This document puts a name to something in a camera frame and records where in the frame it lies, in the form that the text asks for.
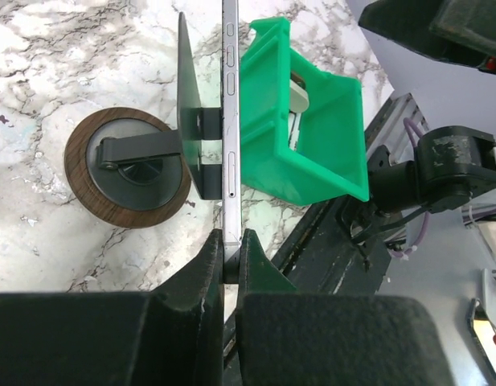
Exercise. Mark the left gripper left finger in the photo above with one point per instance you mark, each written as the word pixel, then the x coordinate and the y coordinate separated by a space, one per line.
pixel 171 335

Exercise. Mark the green plastic bin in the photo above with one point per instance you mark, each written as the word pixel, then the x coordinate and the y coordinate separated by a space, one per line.
pixel 330 157

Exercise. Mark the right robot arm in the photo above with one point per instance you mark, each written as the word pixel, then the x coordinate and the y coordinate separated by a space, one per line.
pixel 451 164

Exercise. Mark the wood base phone stand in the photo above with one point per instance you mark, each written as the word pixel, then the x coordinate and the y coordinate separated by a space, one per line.
pixel 131 170

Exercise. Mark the markers in bin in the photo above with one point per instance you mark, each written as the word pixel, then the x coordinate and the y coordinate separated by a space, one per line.
pixel 294 122

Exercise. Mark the grey silver phone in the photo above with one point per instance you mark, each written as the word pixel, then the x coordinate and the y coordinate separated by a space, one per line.
pixel 230 83

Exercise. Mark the white eraser in bin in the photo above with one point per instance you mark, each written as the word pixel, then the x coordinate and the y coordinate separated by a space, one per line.
pixel 298 98

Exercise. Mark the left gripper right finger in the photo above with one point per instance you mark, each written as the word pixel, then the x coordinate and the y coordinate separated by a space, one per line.
pixel 397 343

